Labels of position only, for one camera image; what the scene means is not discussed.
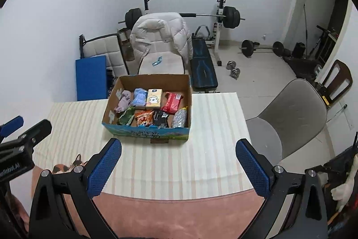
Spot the black snack packet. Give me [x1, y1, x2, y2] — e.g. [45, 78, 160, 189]
[152, 110, 169, 128]

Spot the silver glitter pouch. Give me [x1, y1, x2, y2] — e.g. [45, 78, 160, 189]
[172, 106, 188, 128]

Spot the purple-grey snack packet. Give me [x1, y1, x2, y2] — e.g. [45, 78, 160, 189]
[114, 90, 132, 113]

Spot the thin black pole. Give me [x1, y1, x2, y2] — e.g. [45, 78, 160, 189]
[303, 4, 309, 38]

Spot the person's left forearm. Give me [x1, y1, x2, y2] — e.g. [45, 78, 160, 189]
[11, 196, 30, 231]

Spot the brown translucent water jug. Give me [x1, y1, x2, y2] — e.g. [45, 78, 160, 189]
[117, 28, 134, 62]

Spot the printed cardboard box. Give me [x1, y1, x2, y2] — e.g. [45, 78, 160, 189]
[101, 74, 193, 144]

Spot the short barbell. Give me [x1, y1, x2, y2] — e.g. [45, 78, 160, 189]
[239, 39, 284, 57]

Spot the beige upholstered chair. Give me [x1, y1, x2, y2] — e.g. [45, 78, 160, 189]
[138, 40, 185, 75]

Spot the black bag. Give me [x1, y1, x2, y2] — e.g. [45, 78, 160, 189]
[292, 42, 306, 58]

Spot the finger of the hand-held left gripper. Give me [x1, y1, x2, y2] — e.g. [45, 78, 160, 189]
[0, 116, 24, 141]
[0, 119, 53, 157]

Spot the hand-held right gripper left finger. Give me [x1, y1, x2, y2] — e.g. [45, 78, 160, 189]
[28, 138, 123, 239]

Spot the dark low stand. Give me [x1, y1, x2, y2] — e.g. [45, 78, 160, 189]
[284, 56, 322, 74]

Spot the black power cable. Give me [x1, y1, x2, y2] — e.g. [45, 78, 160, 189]
[331, 104, 349, 117]

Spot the green snack packet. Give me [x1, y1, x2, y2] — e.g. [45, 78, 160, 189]
[117, 106, 136, 126]

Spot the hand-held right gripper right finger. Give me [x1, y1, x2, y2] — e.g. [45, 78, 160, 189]
[235, 139, 328, 239]

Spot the black weight bench white rack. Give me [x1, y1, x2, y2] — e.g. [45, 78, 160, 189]
[141, 0, 227, 94]

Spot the blue soft packet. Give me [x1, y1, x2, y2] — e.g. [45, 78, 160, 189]
[131, 88, 148, 107]

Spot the panda print snack packet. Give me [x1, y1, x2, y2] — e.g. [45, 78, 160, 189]
[134, 110, 155, 127]

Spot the blue folded mat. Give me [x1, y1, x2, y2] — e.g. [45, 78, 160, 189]
[75, 56, 108, 101]

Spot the white goose plush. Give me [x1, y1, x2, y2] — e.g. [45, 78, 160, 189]
[330, 155, 358, 213]

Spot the brown wooden chair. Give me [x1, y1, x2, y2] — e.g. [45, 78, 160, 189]
[315, 59, 353, 109]

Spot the white puffer jacket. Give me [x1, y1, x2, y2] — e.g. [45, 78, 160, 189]
[130, 12, 193, 66]

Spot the black kick scooter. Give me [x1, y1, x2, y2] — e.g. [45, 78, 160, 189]
[308, 25, 337, 66]

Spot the red snack packet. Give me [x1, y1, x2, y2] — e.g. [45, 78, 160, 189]
[161, 92, 185, 114]

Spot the white padded black-frame chair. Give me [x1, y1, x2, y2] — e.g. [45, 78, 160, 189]
[79, 33, 129, 75]

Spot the white door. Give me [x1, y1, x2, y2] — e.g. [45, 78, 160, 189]
[281, 0, 340, 46]

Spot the grey shell chair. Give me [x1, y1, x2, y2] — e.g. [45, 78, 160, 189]
[245, 78, 328, 164]

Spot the barbell with black plates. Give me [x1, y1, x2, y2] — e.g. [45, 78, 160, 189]
[118, 6, 246, 30]

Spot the yellow white tissue pack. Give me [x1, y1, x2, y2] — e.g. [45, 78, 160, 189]
[145, 88, 163, 110]

